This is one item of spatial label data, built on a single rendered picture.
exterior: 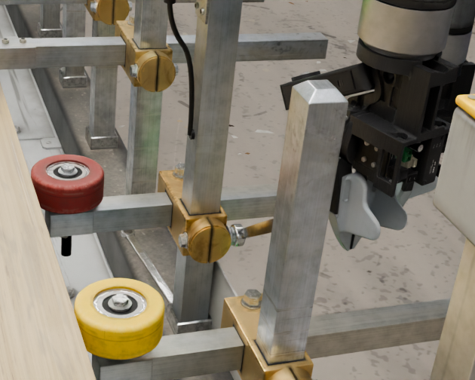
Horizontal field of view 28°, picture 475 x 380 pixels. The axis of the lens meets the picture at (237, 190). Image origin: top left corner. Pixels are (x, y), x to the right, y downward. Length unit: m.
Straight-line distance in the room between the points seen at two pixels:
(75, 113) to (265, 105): 1.91
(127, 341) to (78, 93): 0.98
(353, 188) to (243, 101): 2.69
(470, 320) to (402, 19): 0.29
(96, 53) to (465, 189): 0.81
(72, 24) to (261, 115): 1.78
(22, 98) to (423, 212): 1.47
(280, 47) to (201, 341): 0.56
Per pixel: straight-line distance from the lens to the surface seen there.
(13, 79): 2.02
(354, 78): 0.83
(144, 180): 1.32
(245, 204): 1.13
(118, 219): 1.09
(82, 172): 1.06
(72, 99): 1.74
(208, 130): 1.01
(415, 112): 0.80
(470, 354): 0.57
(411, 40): 0.78
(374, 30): 0.79
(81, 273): 1.40
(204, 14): 0.96
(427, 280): 2.65
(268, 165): 3.10
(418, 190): 1.22
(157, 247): 1.31
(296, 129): 0.76
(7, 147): 1.12
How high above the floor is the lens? 1.41
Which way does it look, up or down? 29 degrees down
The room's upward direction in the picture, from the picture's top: 7 degrees clockwise
